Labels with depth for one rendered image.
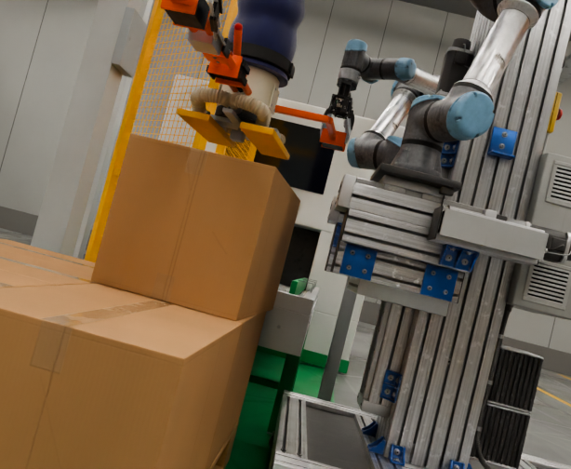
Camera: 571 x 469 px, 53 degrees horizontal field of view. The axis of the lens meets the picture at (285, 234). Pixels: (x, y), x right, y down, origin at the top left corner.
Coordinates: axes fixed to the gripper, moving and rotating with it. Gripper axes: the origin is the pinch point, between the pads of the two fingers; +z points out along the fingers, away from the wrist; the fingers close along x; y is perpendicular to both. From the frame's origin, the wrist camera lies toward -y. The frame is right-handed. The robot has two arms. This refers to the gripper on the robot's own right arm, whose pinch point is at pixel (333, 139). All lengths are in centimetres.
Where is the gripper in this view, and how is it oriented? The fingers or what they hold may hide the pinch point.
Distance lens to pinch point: 207.2
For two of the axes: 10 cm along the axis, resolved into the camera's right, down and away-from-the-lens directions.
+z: -2.5, 9.7, -0.5
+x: 9.6, 2.4, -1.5
